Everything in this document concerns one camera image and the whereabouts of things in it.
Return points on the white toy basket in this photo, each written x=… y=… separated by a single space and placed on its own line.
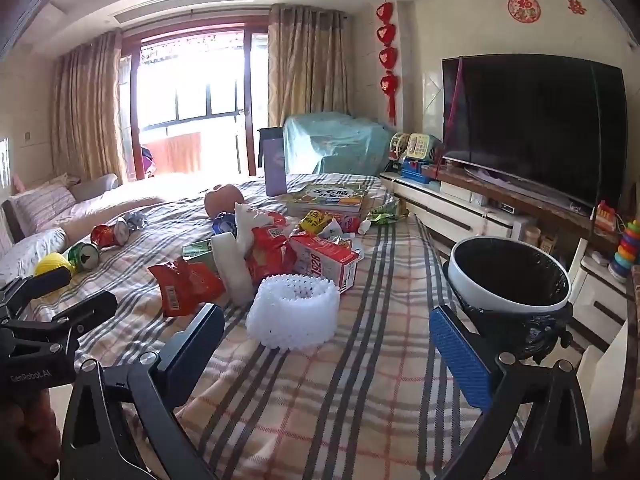
x=397 y=146

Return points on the green small carton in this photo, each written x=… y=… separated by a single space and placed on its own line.
x=197 y=252

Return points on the orange ball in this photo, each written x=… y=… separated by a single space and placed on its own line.
x=222 y=200

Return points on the blue toy cash register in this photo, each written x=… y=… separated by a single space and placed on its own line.
x=417 y=172

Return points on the beige patterned curtain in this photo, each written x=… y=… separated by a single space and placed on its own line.
x=90 y=110
x=305 y=65

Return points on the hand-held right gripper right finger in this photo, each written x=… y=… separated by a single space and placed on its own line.
x=460 y=355

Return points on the green drink can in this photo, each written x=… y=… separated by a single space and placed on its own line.
x=85 y=256

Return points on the white foam block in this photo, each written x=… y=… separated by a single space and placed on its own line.
x=235 y=270

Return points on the red drink can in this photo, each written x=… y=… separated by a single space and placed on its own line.
x=107 y=235

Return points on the pink thin rod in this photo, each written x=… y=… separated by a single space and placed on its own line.
x=454 y=110

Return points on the black flat television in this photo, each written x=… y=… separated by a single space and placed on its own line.
x=535 y=120

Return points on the white trash bin black liner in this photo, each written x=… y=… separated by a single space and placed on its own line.
x=500 y=300

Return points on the wooden frame glass door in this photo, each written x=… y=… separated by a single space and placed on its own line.
x=200 y=85

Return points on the yellow snack packet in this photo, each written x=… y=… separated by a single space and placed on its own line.
x=315 y=222

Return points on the yellow ball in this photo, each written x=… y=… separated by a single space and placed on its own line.
x=50 y=262

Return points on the wooden frame toy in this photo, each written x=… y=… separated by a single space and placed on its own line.
x=549 y=245

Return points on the grey cushion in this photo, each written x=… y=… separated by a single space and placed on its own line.
x=95 y=187

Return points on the white television cabinet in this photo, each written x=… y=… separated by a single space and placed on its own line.
x=450 y=200

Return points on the crumpled silver foil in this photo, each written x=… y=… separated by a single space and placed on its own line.
x=134 y=221

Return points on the red toy telephone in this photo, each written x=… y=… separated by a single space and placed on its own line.
x=606 y=217

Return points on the green snack wrapper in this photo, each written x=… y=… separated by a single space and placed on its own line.
x=387 y=214

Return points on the red and white carton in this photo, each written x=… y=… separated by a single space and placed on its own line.
x=325 y=260

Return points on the red hanging cloth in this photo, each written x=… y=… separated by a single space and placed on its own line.
x=175 y=152

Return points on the small beige jar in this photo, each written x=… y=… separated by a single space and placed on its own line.
x=532 y=237

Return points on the white plastic bag red print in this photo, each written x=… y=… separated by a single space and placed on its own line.
x=247 y=227

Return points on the white foam net sleeve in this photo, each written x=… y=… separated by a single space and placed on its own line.
x=295 y=315

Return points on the pink striped pillow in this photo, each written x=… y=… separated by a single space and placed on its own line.
x=42 y=207

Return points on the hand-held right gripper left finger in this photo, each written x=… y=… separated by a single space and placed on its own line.
x=195 y=355

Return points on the small red bottle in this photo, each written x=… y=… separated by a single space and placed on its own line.
x=347 y=224

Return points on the colourful children's book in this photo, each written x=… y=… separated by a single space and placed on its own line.
x=330 y=197

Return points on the round red wall sticker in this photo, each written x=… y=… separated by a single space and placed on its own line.
x=524 y=7

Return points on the white pillow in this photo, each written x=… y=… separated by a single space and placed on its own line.
x=30 y=255

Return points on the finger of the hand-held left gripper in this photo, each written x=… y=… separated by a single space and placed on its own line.
x=50 y=281
x=90 y=307

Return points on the red snack bag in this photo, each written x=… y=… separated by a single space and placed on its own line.
x=272 y=257

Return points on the teal furniture cover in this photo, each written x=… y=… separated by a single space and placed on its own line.
x=340 y=142

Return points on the blue snack packet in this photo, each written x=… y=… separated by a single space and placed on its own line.
x=224 y=222

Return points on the small red wall sticker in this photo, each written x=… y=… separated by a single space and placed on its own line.
x=577 y=6

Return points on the red snack packet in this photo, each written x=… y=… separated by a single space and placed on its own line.
x=185 y=287

